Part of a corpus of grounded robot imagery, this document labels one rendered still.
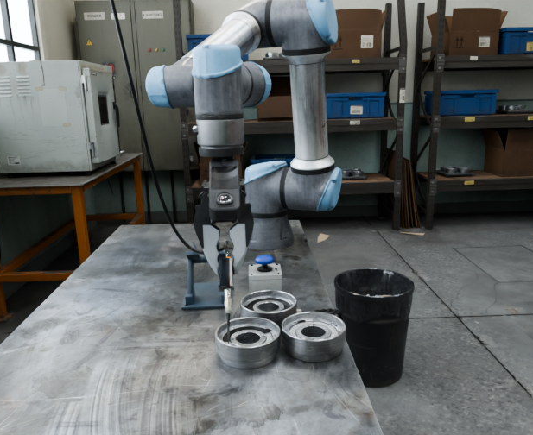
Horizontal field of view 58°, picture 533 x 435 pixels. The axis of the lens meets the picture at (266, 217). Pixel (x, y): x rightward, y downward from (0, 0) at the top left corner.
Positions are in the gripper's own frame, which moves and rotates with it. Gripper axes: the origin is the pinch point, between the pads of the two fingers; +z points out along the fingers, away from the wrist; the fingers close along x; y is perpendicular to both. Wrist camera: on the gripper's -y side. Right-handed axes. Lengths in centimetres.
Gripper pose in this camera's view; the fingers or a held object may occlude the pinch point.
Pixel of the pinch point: (226, 268)
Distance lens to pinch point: 81.4
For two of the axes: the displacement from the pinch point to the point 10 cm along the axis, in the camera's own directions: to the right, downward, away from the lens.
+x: -10.0, 0.4, -0.3
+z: 0.3, 9.7, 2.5
